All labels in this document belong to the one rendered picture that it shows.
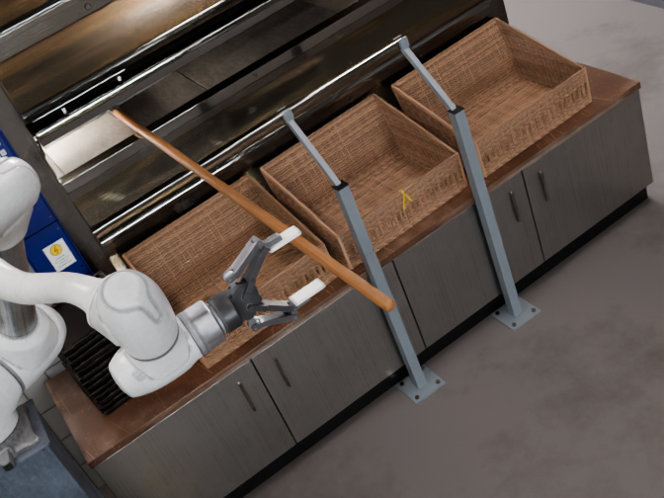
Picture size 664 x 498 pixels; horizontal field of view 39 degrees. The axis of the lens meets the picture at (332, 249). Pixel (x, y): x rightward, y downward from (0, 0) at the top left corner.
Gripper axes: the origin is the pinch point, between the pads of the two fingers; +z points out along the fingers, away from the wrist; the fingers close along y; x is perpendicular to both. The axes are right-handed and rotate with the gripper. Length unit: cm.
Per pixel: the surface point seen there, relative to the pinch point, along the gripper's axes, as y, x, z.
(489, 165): 87, -106, 106
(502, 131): 78, -106, 115
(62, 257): 52, -150, -37
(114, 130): 31, -171, 2
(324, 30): 31, -156, 84
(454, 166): 79, -107, 93
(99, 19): -11, -156, 13
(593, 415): 149, -39, 79
